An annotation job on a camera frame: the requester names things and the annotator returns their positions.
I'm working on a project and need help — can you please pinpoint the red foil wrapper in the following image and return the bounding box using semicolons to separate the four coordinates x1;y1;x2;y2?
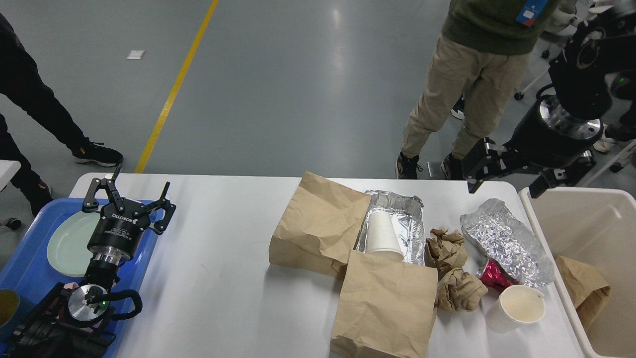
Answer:
477;258;520;292

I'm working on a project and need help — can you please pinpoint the light green plate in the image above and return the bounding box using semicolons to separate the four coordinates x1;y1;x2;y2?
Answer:
46;211;101;278

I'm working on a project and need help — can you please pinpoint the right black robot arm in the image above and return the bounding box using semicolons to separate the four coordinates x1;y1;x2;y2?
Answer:
462;0;636;198

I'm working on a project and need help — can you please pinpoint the beige plastic bin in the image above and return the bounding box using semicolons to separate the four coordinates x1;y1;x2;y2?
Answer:
519;186;636;358

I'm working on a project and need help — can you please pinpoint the blue-grey mug yellow inside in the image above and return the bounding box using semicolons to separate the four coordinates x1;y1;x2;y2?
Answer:
0;289;36;344

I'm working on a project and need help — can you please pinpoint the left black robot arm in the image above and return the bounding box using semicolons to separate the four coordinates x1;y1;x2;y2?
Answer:
1;172;176;358

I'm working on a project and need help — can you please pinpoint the crumpled brown paper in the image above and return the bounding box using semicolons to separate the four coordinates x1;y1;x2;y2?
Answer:
424;227;468;272
435;268;488;311

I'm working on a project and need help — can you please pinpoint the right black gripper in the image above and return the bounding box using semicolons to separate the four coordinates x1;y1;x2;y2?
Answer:
462;95;602;198

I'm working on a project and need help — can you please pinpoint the seated person at right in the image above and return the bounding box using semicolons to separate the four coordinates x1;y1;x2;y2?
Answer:
593;122;636;154

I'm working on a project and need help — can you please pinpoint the person in khaki trousers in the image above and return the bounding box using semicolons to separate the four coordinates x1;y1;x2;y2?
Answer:
396;0;561;180

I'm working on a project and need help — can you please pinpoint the brown bag in bin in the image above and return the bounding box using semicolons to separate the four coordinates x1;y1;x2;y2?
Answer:
555;256;612;331

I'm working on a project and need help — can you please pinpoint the white chair at right edge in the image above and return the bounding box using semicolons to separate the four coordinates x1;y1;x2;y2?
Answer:
592;140;636;182

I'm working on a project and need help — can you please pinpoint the upright white paper cup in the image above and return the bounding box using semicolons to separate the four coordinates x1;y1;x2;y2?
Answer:
485;284;546;333

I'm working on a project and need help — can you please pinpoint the brown paper bag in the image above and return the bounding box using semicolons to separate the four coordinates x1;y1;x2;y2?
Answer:
268;172;372;278
330;250;438;358

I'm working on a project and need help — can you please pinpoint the crumpled aluminium foil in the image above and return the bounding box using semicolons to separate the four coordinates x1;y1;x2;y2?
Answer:
460;198;555;288

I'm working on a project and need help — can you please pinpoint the lower crumpled brown paper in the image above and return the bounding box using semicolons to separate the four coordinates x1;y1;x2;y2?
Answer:
435;268;488;311

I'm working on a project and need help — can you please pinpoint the right white office chair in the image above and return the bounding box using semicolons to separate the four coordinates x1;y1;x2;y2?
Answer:
514;0;627;101

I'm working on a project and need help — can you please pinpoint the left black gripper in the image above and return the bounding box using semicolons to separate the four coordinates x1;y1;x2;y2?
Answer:
82;164;177;265

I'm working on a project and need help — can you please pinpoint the person in black trousers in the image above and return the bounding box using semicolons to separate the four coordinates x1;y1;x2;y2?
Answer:
450;95;465;121

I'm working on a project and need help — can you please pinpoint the aluminium foil tray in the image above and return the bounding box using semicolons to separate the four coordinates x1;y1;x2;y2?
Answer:
356;190;426;266

